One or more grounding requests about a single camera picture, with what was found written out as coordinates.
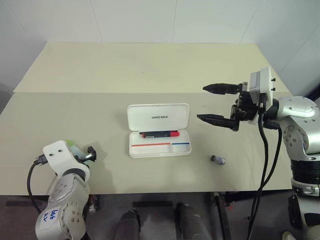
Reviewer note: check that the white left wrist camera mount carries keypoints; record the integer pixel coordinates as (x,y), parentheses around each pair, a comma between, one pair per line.
(58,155)

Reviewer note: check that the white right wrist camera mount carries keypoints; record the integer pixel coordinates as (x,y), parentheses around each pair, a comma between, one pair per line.
(265,85)

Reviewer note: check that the red marker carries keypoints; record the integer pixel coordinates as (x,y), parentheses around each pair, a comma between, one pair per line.
(162,134)

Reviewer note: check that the white open pencil case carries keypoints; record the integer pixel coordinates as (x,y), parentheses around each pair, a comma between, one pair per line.
(158,140)

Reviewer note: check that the black table leg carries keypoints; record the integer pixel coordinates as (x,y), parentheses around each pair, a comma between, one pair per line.
(222,215)

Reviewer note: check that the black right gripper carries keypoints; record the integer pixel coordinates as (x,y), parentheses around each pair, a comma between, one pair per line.
(246,107)

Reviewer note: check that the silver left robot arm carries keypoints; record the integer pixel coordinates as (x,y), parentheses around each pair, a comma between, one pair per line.
(67,200)

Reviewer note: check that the black strip under table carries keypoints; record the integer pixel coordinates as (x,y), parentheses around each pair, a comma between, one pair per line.
(152,204)

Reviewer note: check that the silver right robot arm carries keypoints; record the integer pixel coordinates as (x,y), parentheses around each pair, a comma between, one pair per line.
(297,117)

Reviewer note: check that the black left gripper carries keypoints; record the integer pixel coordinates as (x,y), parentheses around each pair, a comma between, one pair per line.
(92,153)

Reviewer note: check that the dark rounded shape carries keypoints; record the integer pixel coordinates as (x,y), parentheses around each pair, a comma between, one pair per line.
(128,225)
(191,222)

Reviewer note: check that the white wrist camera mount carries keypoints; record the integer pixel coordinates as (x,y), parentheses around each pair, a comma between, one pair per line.
(58,155)
(265,85)

